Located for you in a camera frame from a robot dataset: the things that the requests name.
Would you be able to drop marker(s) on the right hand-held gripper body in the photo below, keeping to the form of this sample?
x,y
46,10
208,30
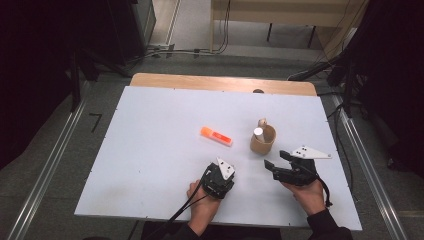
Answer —
x,y
298,173

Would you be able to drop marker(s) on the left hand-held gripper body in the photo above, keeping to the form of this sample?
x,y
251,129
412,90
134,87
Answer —
x,y
216,181

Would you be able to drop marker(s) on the brown pen holder cup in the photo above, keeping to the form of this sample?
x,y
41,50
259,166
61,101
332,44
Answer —
x,y
261,147

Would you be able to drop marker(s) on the white marker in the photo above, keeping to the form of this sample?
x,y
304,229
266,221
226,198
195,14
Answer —
x,y
259,131

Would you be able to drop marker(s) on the person's right hand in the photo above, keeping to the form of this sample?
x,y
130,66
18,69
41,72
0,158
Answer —
x,y
310,198

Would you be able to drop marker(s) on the person's left hand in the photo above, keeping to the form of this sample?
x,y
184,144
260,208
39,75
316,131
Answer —
x,y
201,210

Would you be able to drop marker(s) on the orange highlighter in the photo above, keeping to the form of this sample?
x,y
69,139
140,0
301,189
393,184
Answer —
x,y
216,136

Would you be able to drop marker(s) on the person's legs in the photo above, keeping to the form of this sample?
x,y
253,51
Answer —
x,y
240,234

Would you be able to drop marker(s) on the dark round table grommet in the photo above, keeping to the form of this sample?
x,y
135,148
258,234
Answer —
x,y
258,91

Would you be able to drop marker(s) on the white table board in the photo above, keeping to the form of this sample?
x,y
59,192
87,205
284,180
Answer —
x,y
150,150

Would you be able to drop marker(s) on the black stand base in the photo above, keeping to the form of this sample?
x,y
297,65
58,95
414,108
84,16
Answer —
x,y
310,70

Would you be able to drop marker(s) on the wooden table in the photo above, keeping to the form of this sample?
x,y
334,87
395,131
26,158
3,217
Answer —
x,y
200,81

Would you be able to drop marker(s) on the dark curtain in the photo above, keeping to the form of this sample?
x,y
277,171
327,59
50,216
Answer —
x,y
33,66
393,66

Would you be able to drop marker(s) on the light wooden bench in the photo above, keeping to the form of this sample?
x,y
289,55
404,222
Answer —
x,y
266,13

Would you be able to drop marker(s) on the black cabinet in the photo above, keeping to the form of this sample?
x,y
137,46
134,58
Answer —
x,y
133,30

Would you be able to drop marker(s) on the metal floor rail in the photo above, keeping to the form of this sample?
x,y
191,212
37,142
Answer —
x,y
388,213
50,166

